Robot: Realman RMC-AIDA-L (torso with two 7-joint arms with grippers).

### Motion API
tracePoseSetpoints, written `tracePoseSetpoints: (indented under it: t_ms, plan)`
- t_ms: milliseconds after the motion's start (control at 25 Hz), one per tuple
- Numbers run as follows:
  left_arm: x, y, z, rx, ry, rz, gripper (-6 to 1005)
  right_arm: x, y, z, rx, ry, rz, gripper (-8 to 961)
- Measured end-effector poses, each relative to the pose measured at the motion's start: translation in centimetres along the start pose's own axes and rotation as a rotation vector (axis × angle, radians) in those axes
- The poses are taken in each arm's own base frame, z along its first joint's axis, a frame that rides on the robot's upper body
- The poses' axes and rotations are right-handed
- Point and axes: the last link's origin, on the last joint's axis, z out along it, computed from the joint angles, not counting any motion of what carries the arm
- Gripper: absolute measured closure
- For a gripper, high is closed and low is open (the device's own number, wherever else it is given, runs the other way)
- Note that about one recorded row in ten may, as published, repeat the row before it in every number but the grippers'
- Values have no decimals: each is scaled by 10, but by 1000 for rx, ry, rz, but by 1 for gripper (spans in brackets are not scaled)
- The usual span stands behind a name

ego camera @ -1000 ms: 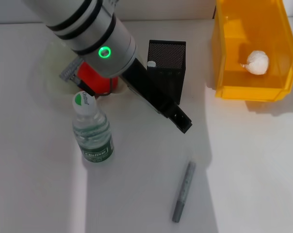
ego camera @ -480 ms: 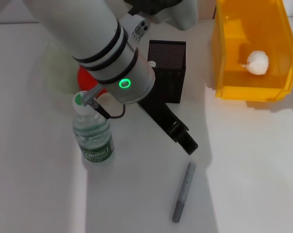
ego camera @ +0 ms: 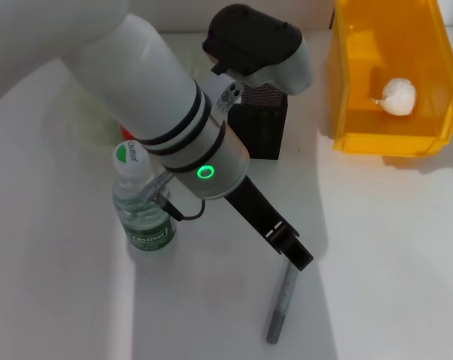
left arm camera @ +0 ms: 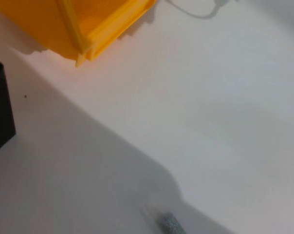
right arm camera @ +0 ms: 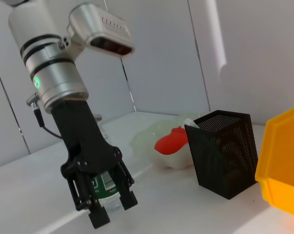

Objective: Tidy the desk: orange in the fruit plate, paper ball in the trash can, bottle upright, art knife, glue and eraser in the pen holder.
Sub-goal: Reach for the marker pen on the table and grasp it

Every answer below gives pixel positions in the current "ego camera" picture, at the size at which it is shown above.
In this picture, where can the clear green-label water bottle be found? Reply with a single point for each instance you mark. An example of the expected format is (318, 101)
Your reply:
(147, 228)

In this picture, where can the black mesh pen holder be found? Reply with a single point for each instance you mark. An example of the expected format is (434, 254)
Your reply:
(264, 127)

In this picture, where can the yellow plastic bin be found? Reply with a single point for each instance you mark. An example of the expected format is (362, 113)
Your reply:
(395, 138)

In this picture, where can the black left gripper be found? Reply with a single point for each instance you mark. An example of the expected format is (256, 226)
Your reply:
(256, 206)

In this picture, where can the grey marker pen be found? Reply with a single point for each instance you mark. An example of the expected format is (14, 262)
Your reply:
(282, 300)

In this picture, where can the white paper ball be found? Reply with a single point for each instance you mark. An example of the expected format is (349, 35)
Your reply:
(397, 95)

